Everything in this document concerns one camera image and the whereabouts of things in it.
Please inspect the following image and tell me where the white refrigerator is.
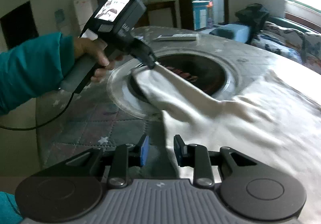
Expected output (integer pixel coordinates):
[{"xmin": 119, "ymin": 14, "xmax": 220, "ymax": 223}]
[{"xmin": 73, "ymin": 0, "xmax": 93, "ymax": 30}]

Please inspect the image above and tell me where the grey quilted star tablecloth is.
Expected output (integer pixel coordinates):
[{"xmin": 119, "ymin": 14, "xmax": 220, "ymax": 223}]
[{"xmin": 37, "ymin": 34, "xmax": 310, "ymax": 176}]

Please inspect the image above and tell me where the teal sleeved left forearm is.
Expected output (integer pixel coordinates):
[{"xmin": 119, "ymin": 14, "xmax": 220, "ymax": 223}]
[{"xmin": 0, "ymin": 33, "xmax": 75, "ymax": 115}]

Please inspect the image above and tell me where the round black induction cooktop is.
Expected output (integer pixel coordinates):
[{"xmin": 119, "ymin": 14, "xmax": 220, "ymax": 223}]
[{"xmin": 127, "ymin": 53, "xmax": 230, "ymax": 104}]

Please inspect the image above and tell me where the cream white garment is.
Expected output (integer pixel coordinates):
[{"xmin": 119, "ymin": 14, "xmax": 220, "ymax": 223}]
[{"xmin": 132, "ymin": 64, "xmax": 320, "ymax": 223}]

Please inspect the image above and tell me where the dark wooden chair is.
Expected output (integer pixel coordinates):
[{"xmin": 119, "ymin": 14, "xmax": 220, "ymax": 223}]
[{"xmin": 145, "ymin": 1, "xmax": 178, "ymax": 28}]

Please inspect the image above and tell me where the person's left hand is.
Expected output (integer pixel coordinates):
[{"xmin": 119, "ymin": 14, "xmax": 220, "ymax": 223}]
[{"xmin": 73, "ymin": 38, "xmax": 124, "ymax": 83}]

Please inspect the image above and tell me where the flat butterfly cushion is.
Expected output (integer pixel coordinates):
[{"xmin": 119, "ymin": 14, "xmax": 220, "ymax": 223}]
[{"xmin": 251, "ymin": 21, "xmax": 321, "ymax": 74}]

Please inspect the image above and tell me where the blue corner sofa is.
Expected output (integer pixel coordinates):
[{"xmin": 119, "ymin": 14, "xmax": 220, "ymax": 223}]
[{"xmin": 209, "ymin": 15, "xmax": 321, "ymax": 74}]

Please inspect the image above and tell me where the white remote control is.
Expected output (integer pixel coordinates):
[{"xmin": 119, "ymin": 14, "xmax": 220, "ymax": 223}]
[{"xmin": 153, "ymin": 34, "xmax": 199, "ymax": 41}]

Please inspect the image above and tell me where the teal cabinet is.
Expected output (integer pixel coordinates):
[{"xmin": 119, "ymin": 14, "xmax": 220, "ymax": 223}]
[{"xmin": 192, "ymin": 1, "xmax": 213, "ymax": 30}]

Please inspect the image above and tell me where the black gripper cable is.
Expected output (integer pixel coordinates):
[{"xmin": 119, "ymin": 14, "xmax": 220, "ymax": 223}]
[{"xmin": 0, "ymin": 92, "xmax": 76, "ymax": 131}]

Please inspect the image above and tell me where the black bag on sofa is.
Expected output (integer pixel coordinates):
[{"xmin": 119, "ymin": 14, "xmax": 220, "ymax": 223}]
[{"xmin": 235, "ymin": 4, "xmax": 270, "ymax": 34}]

